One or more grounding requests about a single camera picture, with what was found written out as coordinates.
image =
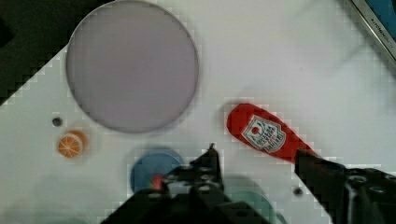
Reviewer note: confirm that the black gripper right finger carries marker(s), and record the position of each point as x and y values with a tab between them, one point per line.
349	196

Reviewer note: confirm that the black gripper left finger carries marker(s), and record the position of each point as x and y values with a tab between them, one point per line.
190	194

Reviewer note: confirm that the red ketchup bottle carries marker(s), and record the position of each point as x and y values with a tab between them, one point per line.
265	132

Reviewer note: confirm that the grey round plate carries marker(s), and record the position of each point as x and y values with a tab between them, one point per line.
132	66

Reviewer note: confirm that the red strawberry toy in bowl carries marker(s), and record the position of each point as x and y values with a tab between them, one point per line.
157	182

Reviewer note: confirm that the blue bowl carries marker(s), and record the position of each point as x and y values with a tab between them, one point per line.
157	161

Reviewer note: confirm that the orange slice toy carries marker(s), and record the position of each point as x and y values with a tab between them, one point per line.
72	144

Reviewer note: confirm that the green cup with handle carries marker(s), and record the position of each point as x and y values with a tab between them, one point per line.
259	203

